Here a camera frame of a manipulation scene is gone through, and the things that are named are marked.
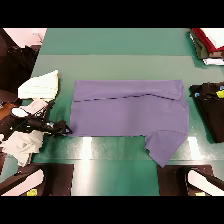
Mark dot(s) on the olive green garment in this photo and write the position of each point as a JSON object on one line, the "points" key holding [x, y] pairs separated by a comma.
{"points": [[204, 51]]}

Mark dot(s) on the black garment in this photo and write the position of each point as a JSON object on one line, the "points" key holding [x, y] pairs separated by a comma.
{"points": [[211, 110]]}

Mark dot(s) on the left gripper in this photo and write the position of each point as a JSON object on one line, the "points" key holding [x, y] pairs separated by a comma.
{"points": [[60, 128]]}

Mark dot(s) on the white garment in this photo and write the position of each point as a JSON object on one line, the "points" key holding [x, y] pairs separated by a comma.
{"points": [[215, 36], [214, 61], [21, 146], [40, 86]]}

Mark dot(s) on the red garment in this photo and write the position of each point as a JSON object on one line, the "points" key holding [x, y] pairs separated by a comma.
{"points": [[206, 41]]}

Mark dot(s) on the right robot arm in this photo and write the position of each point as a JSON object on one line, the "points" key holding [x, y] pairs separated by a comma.
{"points": [[205, 180]]}

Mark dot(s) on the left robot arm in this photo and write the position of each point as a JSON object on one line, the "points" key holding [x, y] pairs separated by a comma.
{"points": [[26, 115]]}

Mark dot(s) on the purple T-shirt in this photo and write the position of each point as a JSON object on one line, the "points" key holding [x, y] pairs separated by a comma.
{"points": [[130, 113]]}

